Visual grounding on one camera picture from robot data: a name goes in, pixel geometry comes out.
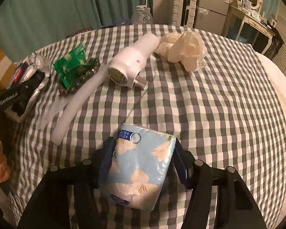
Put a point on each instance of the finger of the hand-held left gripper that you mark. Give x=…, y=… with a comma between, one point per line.
x=33, y=85

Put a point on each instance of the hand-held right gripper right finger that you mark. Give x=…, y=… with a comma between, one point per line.
x=181, y=164

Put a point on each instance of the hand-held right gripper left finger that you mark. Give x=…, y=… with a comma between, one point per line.
x=107, y=157

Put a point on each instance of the silver foil packet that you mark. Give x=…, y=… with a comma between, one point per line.
x=35, y=64

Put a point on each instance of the blue tissue pack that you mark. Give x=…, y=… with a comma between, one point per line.
x=140, y=167

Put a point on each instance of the cardboard box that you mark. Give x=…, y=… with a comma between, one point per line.
x=0, y=59

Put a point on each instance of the green snack packet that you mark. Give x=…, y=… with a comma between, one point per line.
x=71, y=62

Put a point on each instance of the white hair dryer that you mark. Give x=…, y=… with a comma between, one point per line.
x=133, y=54

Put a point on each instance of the person's left hand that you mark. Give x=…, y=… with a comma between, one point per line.
x=0, y=169

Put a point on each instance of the clear plastic strip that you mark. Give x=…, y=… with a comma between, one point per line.
x=50, y=114

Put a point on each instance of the white foam strip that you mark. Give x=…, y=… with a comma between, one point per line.
x=71, y=114

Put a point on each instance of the grey checked blanket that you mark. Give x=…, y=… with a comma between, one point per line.
x=205, y=114

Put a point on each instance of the wide green curtain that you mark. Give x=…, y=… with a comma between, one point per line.
x=62, y=7

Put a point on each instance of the small cream plush item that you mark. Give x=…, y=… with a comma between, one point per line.
x=165, y=45

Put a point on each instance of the large water jug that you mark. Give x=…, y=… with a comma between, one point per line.
x=141, y=15

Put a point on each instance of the blue waste bin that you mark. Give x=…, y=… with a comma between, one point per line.
x=236, y=32

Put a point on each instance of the black chair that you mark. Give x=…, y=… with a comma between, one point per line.
x=274, y=46

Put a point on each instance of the white suitcase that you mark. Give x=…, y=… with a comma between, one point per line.
x=181, y=9

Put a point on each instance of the white dressing table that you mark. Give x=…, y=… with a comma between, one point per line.
x=252, y=21

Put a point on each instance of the grey mini fridge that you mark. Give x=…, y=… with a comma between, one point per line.
x=212, y=7

